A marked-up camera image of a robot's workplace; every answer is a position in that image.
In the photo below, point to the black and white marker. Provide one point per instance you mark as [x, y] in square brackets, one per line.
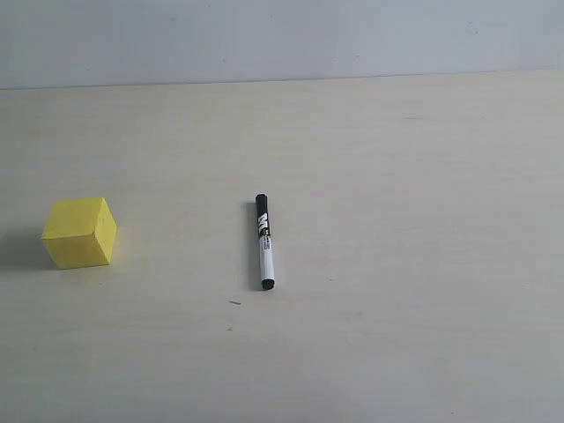
[266, 263]

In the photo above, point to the yellow cube block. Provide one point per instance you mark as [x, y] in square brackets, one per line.
[80, 233]

